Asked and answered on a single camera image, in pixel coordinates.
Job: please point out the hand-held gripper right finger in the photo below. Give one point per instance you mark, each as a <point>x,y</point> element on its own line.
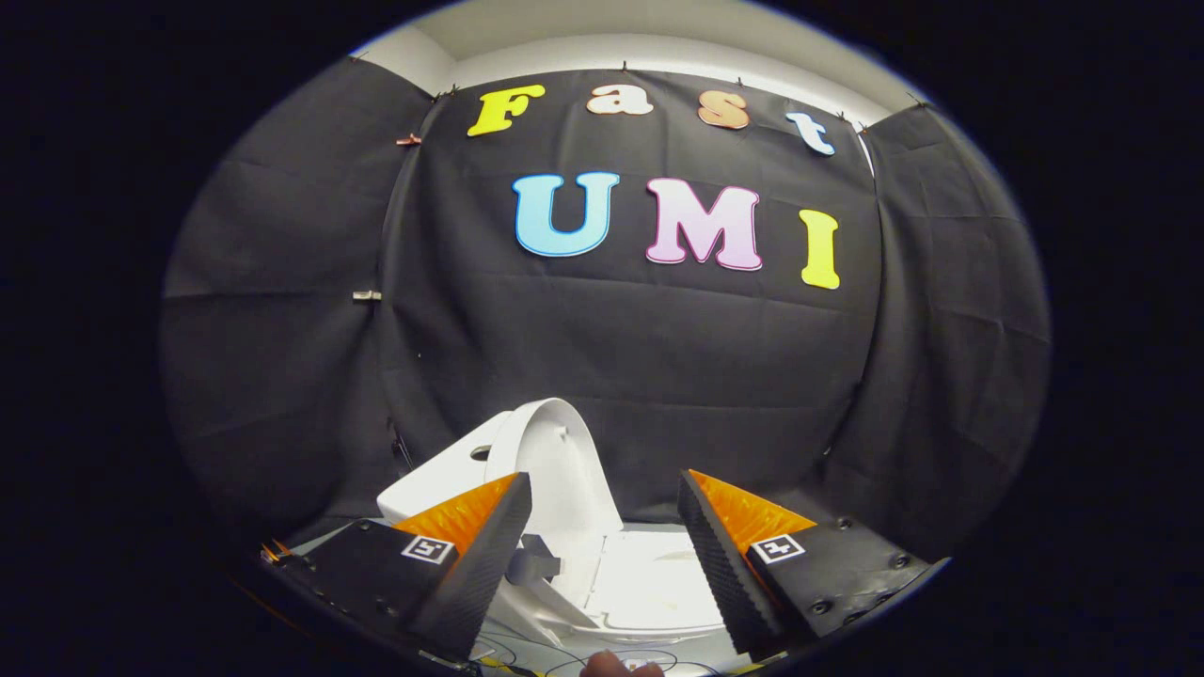
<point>717,564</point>

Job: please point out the white toilet seat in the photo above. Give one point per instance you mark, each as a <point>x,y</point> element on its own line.
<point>649,583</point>

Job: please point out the black backdrop cloth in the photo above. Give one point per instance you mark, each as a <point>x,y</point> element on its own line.
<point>611,357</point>

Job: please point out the white toilet lid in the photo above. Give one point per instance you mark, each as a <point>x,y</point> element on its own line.
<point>564,470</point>

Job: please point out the white ceramic toilet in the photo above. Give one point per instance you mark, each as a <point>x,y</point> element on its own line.
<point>433,480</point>

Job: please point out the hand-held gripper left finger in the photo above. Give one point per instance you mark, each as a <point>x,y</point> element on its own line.
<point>489,564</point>

